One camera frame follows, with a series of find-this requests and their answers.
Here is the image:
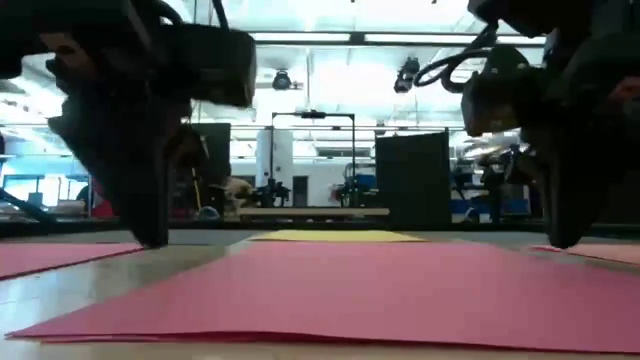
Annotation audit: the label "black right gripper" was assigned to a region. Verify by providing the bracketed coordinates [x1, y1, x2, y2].
[528, 29, 640, 250]

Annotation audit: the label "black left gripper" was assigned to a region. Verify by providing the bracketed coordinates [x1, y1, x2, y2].
[47, 29, 192, 250]

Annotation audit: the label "orange paper sheet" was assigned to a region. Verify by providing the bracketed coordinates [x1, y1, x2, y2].
[529, 243, 640, 266]

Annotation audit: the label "red paper sheet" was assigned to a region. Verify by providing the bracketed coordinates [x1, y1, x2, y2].
[0, 242, 145, 281]
[6, 241, 640, 354]

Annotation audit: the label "yellow paper sheet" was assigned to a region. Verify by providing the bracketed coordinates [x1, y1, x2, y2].
[249, 229, 426, 244]

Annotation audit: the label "red stacked bins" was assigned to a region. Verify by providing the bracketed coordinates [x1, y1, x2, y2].
[91, 179, 117, 220]

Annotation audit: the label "black robot workstation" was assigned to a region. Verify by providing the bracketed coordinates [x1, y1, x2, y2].
[477, 144, 544, 224]

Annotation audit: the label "blue crate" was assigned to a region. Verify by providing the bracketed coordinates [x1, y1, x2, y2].
[449, 198, 531, 216]

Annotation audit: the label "black monitor screen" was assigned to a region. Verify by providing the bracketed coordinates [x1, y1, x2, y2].
[192, 122, 232, 186]

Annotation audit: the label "person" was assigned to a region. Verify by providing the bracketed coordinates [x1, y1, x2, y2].
[222, 175, 257, 214]

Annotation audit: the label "white column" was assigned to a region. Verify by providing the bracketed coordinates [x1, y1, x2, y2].
[256, 128, 295, 190]

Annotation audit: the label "black standing panel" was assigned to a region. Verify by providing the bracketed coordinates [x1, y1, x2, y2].
[374, 130, 452, 229]

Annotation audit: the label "light wooden tabletop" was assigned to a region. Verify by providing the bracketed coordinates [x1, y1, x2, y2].
[238, 207, 390, 218]

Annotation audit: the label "round black ceiling lamp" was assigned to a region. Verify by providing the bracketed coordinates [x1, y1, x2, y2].
[271, 69, 293, 92]

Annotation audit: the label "black ceiling track light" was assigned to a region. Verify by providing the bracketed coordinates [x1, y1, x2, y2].
[393, 56, 421, 95]

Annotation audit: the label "blue equipment cart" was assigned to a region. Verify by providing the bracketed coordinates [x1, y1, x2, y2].
[344, 164, 376, 207]

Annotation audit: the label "yellow hanging cable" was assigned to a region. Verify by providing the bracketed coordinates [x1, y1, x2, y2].
[191, 167, 202, 211]

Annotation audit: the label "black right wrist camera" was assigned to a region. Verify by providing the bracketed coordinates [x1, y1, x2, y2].
[460, 45, 545, 137]

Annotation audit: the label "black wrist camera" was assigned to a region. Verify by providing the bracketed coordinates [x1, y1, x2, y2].
[162, 23, 257, 109]
[460, 45, 545, 137]

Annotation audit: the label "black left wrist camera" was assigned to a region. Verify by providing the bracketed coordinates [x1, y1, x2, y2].
[162, 23, 257, 109]

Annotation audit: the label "dark ceiling rail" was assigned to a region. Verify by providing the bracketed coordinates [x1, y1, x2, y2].
[249, 30, 546, 47]

